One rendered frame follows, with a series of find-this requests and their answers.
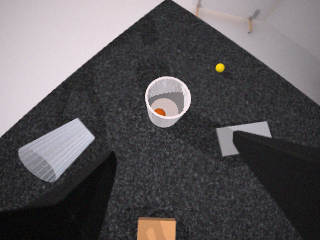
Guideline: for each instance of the white ribbed cup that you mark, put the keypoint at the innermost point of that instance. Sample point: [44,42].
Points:
[50,155]

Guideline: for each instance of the grey flat rectangular plate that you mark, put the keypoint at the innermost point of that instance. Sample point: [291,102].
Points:
[224,135]

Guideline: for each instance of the yellow ball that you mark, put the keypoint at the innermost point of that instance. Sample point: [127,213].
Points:
[220,67]

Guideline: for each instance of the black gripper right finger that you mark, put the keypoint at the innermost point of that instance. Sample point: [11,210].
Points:
[290,173]

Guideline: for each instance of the white mug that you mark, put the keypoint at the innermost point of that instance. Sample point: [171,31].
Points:
[169,94]

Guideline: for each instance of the orange ball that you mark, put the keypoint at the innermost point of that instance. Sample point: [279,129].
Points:
[160,112]

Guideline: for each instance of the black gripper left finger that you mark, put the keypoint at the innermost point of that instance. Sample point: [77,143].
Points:
[74,210]

